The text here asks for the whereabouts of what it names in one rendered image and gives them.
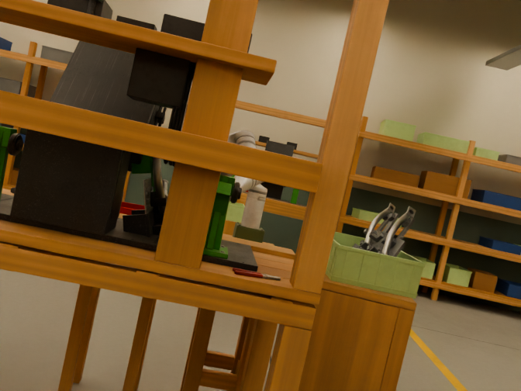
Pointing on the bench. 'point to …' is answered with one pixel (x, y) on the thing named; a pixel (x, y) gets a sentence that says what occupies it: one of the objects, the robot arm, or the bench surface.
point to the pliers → (253, 274)
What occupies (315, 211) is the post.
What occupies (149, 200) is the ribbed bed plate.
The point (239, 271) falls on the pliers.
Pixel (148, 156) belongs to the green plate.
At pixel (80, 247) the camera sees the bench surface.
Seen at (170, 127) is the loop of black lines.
